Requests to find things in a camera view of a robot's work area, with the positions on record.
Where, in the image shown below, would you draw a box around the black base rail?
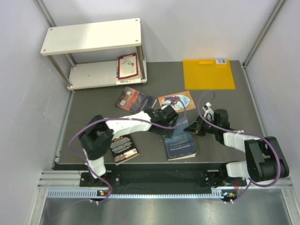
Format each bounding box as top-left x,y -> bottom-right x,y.
80,163 -> 246,193

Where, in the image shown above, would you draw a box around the blue hardcover book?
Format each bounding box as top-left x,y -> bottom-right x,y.
165,117 -> 196,161

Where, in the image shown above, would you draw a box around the white two-tier shelf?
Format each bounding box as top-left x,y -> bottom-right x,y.
40,18 -> 147,91

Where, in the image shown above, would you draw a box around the purple cable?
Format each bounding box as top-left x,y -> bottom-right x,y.
68,99 -> 188,203
198,90 -> 282,204

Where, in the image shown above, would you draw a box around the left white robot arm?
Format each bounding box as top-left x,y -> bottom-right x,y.
79,106 -> 178,186

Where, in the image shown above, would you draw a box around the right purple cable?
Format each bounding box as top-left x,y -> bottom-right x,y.
198,90 -> 282,204

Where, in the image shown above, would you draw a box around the black treehouse paperback book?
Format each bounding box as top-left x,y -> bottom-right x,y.
109,135 -> 139,165

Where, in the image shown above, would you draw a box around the red and cream book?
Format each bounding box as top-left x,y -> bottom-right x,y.
118,53 -> 138,80

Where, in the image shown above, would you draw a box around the dark sunset cover book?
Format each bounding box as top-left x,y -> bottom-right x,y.
115,87 -> 157,114

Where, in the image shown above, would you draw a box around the white book with coloured stripes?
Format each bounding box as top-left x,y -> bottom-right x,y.
116,68 -> 141,85

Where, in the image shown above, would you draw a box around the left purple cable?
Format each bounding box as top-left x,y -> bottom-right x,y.
68,99 -> 188,203

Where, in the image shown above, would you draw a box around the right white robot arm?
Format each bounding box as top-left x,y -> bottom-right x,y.
184,109 -> 289,186

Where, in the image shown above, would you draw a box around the yellow file folder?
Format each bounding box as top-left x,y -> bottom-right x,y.
182,59 -> 236,90

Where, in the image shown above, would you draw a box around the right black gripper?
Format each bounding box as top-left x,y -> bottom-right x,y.
184,115 -> 218,136

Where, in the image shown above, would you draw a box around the orange illustrated children's book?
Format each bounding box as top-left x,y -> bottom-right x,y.
158,91 -> 196,113

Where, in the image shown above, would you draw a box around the grey slotted cable duct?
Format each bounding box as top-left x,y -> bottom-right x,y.
47,189 -> 224,199

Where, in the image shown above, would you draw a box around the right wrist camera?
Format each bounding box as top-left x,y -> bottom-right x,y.
202,102 -> 214,121

